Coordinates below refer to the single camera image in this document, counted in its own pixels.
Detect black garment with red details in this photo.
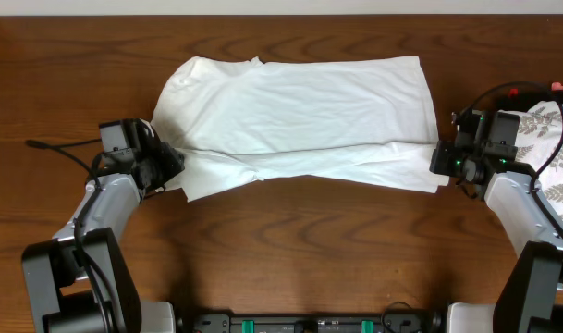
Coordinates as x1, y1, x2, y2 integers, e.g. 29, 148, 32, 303
495, 82, 563, 112

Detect white fern pattern cloth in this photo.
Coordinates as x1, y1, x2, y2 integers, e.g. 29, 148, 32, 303
507, 100, 563, 223

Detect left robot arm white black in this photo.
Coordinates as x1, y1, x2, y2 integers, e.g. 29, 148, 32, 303
21, 118, 184, 333

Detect black mounting rail with clamps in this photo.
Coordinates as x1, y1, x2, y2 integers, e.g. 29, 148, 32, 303
176, 302, 446, 333

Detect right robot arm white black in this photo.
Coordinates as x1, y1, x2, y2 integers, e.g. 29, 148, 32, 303
430, 109, 563, 332

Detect white printed t-shirt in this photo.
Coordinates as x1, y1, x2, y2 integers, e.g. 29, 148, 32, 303
152, 56, 448, 201

